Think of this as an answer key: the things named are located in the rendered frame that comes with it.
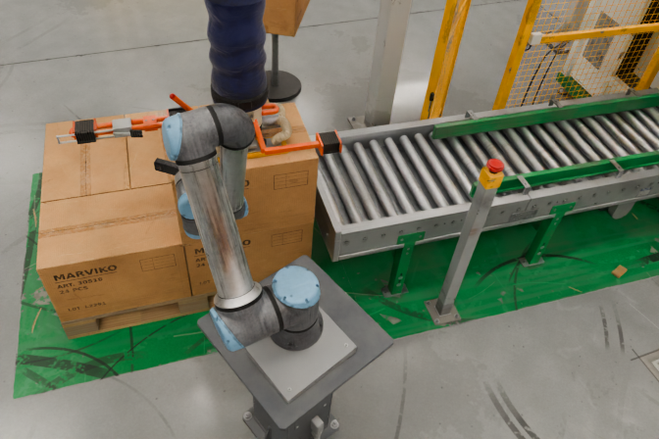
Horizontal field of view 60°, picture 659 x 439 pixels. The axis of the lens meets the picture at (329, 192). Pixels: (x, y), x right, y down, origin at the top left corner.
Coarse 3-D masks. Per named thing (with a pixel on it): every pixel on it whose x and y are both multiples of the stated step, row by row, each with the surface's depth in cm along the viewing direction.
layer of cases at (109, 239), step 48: (48, 144) 291; (96, 144) 293; (144, 144) 296; (48, 192) 267; (96, 192) 270; (144, 192) 272; (48, 240) 247; (96, 240) 249; (144, 240) 251; (288, 240) 271; (48, 288) 246; (96, 288) 255; (144, 288) 265; (192, 288) 275
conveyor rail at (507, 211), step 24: (552, 192) 283; (576, 192) 287; (600, 192) 295; (624, 192) 302; (408, 216) 265; (432, 216) 266; (456, 216) 272; (504, 216) 284; (528, 216) 289; (552, 216) 296; (360, 240) 263; (384, 240) 268; (432, 240) 279
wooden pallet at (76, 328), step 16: (160, 304) 276; (176, 304) 290; (192, 304) 283; (208, 304) 287; (80, 320) 267; (96, 320) 273; (112, 320) 280; (128, 320) 281; (144, 320) 282; (80, 336) 275
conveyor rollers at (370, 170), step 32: (512, 128) 326; (576, 128) 337; (608, 128) 336; (640, 128) 336; (352, 160) 299; (384, 160) 299; (416, 160) 301; (448, 160) 304; (480, 160) 307; (512, 160) 309; (544, 160) 311; (576, 160) 314; (384, 192) 282; (416, 192) 284; (448, 192) 288; (512, 192) 289
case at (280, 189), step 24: (288, 120) 254; (288, 144) 242; (264, 168) 232; (288, 168) 236; (312, 168) 240; (264, 192) 242; (288, 192) 246; (312, 192) 251; (264, 216) 252; (288, 216) 257; (312, 216) 262; (192, 240) 250
